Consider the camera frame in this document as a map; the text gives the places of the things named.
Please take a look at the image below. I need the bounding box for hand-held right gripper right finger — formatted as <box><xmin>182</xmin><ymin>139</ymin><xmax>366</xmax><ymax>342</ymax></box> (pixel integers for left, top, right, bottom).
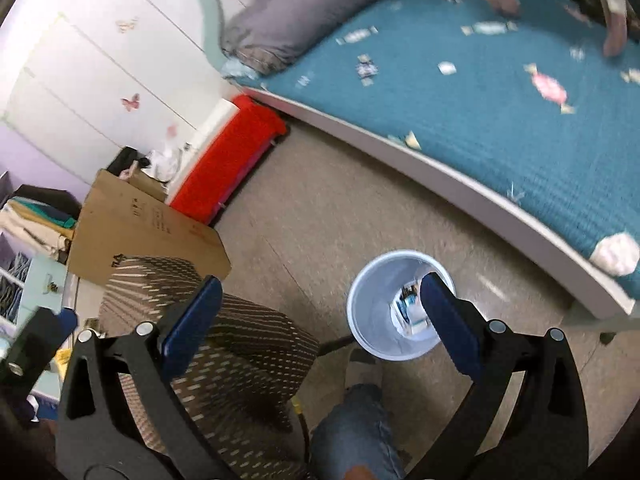
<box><xmin>419</xmin><ymin>271</ymin><xmax>591</xmax><ymax>480</ymax></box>

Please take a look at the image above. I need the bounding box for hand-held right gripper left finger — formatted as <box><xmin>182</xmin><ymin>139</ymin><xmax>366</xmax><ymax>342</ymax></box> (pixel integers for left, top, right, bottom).
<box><xmin>55</xmin><ymin>275</ymin><xmax>236</xmax><ymax>480</ymax></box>

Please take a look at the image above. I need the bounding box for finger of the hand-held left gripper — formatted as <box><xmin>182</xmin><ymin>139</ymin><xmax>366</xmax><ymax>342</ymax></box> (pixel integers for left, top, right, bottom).
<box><xmin>0</xmin><ymin>306</ymin><xmax>78</xmax><ymax>397</ymax></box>

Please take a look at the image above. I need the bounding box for white plastic bin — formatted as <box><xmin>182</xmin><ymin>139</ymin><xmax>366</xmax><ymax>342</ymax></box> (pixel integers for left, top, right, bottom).
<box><xmin>346</xmin><ymin>250</ymin><xmax>457</xmax><ymax>361</ymax></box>

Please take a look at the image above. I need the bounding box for blue white packet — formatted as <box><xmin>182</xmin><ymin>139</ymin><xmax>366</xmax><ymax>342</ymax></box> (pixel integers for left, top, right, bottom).
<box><xmin>390</xmin><ymin>280</ymin><xmax>433</xmax><ymax>336</ymax></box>

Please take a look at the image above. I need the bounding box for brown dotted tablecloth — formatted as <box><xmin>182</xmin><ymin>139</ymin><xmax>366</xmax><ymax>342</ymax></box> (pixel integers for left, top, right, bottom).
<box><xmin>97</xmin><ymin>256</ymin><xmax>321</xmax><ymax>480</ymax></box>

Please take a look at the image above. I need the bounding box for white cubby shelf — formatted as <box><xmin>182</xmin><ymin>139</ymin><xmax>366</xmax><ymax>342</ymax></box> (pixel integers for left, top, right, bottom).
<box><xmin>0</xmin><ymin>250</ymin><xmax>32</xmax><ymax>333</ymax></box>

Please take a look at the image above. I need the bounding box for teal drawer cabinet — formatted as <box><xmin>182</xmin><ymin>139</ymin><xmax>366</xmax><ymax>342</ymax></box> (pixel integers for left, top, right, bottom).
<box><xmin>20</xmin><ymin>255</ymin><xmax>81</xmax><ymax>411</ymax></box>

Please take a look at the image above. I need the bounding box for large cardboard box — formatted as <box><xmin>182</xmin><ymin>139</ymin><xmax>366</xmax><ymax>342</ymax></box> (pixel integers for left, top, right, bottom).
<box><xmin>67</xmin><ymin>169</ymin><xmax>232</xmax><ymax>281</ymax></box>

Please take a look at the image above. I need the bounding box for stack of folded clothes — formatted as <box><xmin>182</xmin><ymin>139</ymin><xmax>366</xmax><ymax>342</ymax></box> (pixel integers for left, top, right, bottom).
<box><xmin>0</xmin><ymin>185</ymin><xmax>81</xmax><ymax>263</ymax></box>

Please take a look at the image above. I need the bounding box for black metal leg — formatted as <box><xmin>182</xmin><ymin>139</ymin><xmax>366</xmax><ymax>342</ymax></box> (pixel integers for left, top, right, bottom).
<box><xmin>319</xmin><ymin>335</ymin><xmax>356</xmax><ymax>358</ymax></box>

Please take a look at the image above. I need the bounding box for person's jeans leg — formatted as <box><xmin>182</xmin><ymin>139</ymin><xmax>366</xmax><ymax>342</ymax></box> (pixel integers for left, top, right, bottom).
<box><xmin>310</xmin><ymin>385</ymin><xmax>407</xmax><ymax>480</ymax></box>

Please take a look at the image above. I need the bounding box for small cardboard box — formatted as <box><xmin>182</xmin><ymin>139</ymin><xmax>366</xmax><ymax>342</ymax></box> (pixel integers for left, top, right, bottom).
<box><xmin>127</xmin><ymin>167</ymin><xmax>168</xmax><ymax>202</ymax></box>

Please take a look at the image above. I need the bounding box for white plastic bag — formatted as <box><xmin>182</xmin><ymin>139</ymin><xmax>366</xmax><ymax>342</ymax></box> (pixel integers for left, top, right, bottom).
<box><xmin>147</xmin><ymin>147</ymin><xmax>181</xmax><ymax>182</ymax></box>

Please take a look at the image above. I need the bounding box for red fabric bench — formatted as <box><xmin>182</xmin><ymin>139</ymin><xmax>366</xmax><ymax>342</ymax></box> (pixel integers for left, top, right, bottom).
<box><xmin>170</xmin><ymin>94</ymin><xmax>288</xmax><ymax>226</ymax></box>

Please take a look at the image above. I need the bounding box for black bag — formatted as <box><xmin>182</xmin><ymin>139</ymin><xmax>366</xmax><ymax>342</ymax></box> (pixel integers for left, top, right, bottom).
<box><xmin>107</xmin><ymin>146</ymin><xmax>151</xmax><ymax>177</ymax></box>

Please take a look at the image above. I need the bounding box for white bench cushion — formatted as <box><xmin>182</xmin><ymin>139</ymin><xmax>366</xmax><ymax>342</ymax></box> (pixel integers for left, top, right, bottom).
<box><xmin>165</xmin><ymin>99</ymin><xmax>242</xmax><ymax>201</ymax></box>

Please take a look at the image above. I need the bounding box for bed with blue cover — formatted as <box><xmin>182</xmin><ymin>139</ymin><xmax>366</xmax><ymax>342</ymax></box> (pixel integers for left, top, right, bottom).
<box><xmin>260</xmin><ymin>0</ymin><xmax>640</xmax><ymax>281</ymax></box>

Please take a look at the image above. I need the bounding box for light blue patterned pillow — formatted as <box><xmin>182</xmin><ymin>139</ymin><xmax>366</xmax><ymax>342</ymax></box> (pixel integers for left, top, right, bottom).
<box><xmin>224</xmin><ymin>59</ymin><xmax>262</xmax><ymax>80</ymax></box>

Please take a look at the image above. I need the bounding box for white wardrobe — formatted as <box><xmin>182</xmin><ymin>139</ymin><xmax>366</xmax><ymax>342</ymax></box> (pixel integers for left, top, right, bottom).
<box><xmin>0</xmin><ymin>0</ymin><xmax>236</xmax><ymax>181</ymax></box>

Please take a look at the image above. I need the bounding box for pale green headboard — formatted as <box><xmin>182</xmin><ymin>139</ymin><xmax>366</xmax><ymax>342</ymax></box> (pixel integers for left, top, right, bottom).
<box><xmin>172</xmin><ymin>0</ymin><xmax>226</xmax><ymax>73</ymax></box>

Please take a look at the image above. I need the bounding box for grey pillow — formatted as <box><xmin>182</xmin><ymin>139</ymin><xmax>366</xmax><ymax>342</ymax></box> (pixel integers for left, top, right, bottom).
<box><xmin>220</xmin><ymin>0</ymin><xmax>401</xmax><ymax>73</ymax></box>

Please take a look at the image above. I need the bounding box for white bed frame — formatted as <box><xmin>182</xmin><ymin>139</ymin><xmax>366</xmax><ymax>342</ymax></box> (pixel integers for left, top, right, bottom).
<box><xmin>245</xmin><ymin>85</ymin><xmax>638</xmax><ymax>321</ymax></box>

